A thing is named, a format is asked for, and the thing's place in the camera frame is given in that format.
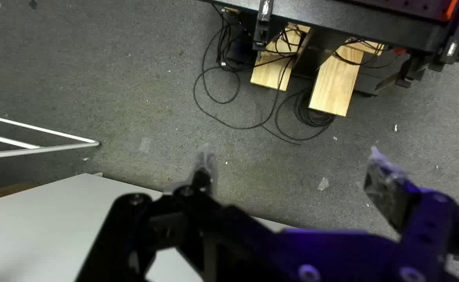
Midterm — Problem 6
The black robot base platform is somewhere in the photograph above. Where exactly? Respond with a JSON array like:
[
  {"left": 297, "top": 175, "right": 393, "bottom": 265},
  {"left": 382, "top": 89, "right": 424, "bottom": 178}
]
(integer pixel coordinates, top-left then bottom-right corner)
[{"left": 206, "top": 0, "right": 459, "bottom": 99}]

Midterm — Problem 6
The black metal clamp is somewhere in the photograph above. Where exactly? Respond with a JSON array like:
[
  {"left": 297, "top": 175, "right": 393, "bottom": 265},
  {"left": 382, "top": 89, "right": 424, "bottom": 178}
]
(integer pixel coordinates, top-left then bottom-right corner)
[
  {"left": 250, "top": 0, "right": 279, "bottom": 52},
  {"left": 393, "top": 0, "right": 459, "bottom": 91}
]

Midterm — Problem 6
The black cable loop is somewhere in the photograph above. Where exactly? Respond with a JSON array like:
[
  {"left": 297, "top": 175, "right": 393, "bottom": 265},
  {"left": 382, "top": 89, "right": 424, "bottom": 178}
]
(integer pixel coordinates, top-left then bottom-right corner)
[{"left": 191, "top": 3, "right": 293, "bottom": 131}]

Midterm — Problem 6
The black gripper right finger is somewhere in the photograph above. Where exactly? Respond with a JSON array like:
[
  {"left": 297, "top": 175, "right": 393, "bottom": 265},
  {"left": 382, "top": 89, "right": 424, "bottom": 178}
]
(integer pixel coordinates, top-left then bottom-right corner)
[{"left": 362, "top": 146, "right": 459, "bottom": 274}]

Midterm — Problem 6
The black coiled cable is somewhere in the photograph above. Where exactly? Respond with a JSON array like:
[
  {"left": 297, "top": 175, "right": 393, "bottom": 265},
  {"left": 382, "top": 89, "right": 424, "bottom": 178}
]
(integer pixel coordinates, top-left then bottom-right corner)
[{"left": 272, "top": 86, "right": 340, "bottom": 146}]

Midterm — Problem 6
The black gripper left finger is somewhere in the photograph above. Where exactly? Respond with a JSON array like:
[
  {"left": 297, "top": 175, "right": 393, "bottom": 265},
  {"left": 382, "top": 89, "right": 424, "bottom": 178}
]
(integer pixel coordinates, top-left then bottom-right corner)
[{"left": 76, "top": 149, "right": 294, "bottom": 282}]

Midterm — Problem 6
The silver metal rail frame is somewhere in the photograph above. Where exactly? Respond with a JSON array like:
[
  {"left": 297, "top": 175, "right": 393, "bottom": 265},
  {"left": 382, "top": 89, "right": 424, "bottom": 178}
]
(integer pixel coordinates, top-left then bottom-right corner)
[{"left": 0, "top": 114, "right": 101, "bottom": 161}]

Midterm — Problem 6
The light wooden block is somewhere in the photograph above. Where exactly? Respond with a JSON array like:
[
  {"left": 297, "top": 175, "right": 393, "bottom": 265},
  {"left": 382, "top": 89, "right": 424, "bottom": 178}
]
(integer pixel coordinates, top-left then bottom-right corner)
[
  {"left": 307, "top": 41, "right": 387, "bottom": 119},
  {"left": 249, "top": 22, "right": 313, "bottom": 92}
]

